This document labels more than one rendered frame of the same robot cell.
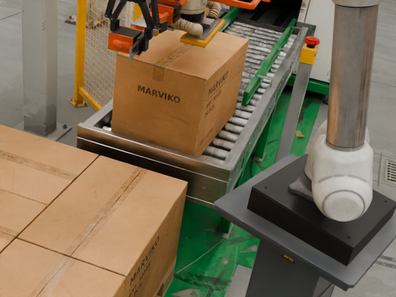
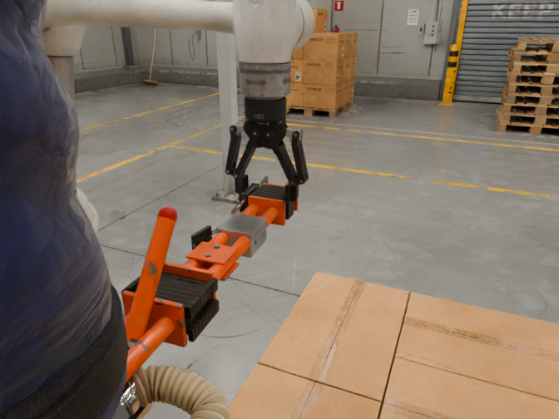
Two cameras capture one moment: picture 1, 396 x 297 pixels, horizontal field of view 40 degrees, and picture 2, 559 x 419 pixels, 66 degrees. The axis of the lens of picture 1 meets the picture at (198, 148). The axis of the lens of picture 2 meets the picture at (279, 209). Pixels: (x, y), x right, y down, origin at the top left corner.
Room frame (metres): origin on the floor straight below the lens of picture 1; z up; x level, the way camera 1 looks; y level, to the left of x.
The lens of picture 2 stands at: (2.28, 0.40, 1.54)
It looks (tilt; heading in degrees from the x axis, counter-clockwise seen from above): 24 degrees down; 190
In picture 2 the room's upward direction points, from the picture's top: straight up
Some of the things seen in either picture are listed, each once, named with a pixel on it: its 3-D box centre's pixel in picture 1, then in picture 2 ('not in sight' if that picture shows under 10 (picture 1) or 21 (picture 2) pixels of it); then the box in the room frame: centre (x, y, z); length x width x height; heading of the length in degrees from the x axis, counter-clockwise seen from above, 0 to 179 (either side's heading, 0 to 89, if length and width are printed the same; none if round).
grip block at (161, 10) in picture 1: (164, 10); (172, 301); (1.85, 0.19, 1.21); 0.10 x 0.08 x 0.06; 79
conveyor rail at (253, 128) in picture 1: (274, 90); not in sight; (3.01, -0.40, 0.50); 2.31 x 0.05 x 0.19; 167
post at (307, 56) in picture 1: (286, 141); not in sight; (2.39, -0.43, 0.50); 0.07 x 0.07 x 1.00; 77
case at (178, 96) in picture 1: (182, 86); not in sight; (2.29, 0.12, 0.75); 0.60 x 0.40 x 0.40; 164
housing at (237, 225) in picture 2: (143, 29); (242, 234); (1.64, 0.23, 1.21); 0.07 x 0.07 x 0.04; 79
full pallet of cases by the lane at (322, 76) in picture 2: not in sight; (320, 61); (-6.01, -0.23, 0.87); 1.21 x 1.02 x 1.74; 165
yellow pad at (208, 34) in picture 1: (204, 26); not in sight; (2.08, 0.05, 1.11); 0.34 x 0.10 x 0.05; 169
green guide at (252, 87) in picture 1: (279, 55); not in sight; (3.37, -0.43, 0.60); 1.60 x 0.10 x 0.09; 167
